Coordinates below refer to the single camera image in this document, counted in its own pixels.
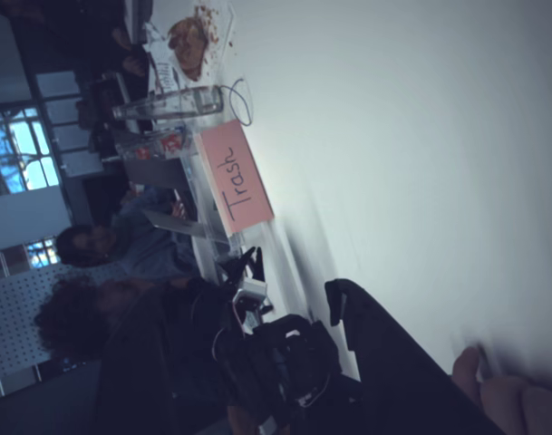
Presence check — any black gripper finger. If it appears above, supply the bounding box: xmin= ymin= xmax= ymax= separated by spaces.
xmin=324 ymin=277 xmax=508 ymax=435

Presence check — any dark-haired person blue shirt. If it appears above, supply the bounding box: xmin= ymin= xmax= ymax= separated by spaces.
xmin=54 ymin=184 xmax=200 ymax=285

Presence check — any curly-haired person dark top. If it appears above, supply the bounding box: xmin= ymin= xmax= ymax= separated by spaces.
xmin=32 ymin=275 xmax=225 ymax=435

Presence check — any man's right hand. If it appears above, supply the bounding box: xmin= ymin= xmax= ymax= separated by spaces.
xmin=451 ymin=343 xmax=552 ymax=435

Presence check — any clear plastic box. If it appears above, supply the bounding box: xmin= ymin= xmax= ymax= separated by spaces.
xmin=179 ymin=130 xmax=247 ymax=256

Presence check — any pink trash sign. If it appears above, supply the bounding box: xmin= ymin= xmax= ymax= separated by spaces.
xmin=198 ymin=119 xmax=276 ymax=235

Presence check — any grey laptop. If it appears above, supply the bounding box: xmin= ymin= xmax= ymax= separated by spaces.
xmin=140 ymin=207 xmax=209 ymax=237

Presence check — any clear bottle red label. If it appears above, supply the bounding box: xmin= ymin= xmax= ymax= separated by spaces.
xmin=113 ymin=125 xmax=187 ymax=162

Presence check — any small paned window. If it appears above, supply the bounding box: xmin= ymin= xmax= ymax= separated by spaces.
xmin=23 ymin=238 xmax=60 ymax=267

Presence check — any white printed paper napkin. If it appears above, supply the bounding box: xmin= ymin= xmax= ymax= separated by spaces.
xmin=142 ymin=21 xmax=182 ymax=92

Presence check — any grey perforated panel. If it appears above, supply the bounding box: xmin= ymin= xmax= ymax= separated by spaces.
xmin=0 ymin=264 xmax=105 ymax=392

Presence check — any large paned window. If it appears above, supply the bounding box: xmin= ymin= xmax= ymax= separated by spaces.
xmin=0 ymin=105 xmax=62 ymax=198

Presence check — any white gripper camera box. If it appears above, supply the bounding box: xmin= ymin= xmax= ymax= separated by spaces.
xmin=231 ymin=276 xmax=270 ymax=314

